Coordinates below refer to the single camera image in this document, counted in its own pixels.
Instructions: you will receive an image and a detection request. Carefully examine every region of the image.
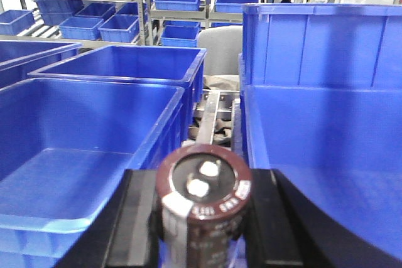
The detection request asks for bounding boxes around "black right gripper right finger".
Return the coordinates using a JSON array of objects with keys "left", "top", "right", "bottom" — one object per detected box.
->
[{"left": 244, "top": 169, "right": 396, "bottom": 267}]

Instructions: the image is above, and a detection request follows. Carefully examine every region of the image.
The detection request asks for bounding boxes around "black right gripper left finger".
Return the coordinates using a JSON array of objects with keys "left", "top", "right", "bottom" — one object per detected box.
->
[{"left": 56, "top": 169, "right": 160, "bottom": 267}]

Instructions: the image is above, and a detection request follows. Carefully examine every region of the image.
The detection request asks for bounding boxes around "brown cylindrical capacitor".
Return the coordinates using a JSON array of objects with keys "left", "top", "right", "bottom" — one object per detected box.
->
[{"left": 156, "top": 144, "right": 253, "bottom": 267}]

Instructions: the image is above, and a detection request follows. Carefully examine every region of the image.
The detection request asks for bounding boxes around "blue bin near right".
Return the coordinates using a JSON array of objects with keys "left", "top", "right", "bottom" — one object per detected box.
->
[{"left": 243, "top": 85, "right": 401, "bottom": 267}]

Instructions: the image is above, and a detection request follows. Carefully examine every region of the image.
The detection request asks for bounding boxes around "blue bin near left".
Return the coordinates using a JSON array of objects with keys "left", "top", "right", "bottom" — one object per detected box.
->
[{"left": 1, "top": 78, "right": 184, "bottom": 267}]

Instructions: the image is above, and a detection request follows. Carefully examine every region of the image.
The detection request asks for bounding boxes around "blue bin behind left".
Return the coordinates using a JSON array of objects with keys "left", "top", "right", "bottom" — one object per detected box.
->
[{"left": 28, "top": 45, "right": 207, "bottom": 128}]

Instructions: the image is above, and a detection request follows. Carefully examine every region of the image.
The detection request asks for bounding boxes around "blue bin stacked right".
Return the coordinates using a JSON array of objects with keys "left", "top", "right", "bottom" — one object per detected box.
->
[{"left": 242, "top": 4, "right": 401, "bottom": 89}]

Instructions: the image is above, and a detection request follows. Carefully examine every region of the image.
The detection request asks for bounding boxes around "blue bin far left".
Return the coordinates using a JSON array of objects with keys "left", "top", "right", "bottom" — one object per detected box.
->
[{"left": 1, "top": 40, "right": 82, "bottom": 88}]

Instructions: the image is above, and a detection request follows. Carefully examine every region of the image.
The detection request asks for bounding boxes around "grey chair back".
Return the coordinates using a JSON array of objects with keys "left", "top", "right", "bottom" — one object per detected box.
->
[{"left": 197, "top": 25, "right": 242, "bottom": 76}]

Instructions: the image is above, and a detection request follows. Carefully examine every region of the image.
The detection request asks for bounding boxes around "metal shelf rail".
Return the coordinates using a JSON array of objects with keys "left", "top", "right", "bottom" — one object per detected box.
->
[{"left": 187, "top": 90, "right": 242, "bottom": 153}]

